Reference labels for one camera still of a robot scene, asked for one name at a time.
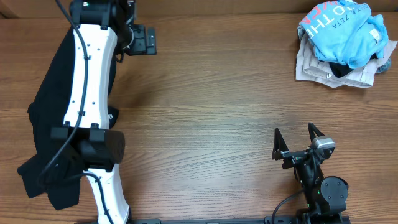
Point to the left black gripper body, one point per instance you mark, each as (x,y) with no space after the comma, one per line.
(145,39)

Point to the black t-shirt on left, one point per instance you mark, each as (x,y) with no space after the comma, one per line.
(45,112)

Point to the light blue printed t-shirt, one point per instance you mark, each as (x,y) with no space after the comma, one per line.
(345,32)

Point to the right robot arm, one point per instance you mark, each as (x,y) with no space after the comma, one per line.
(325,196)

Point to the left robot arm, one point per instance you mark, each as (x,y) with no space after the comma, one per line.
(104,31)

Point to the grey-blue garment under pile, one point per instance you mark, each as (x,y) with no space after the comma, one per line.
(308,64)

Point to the black folded garment on pile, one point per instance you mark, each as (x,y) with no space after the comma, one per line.
(340,70)

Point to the beige folded garment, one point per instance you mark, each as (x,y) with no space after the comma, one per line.
(363,82)

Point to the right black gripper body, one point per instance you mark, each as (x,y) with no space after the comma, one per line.
(295,158)

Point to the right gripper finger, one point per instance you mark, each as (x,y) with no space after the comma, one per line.
(314,131)
(279,143)

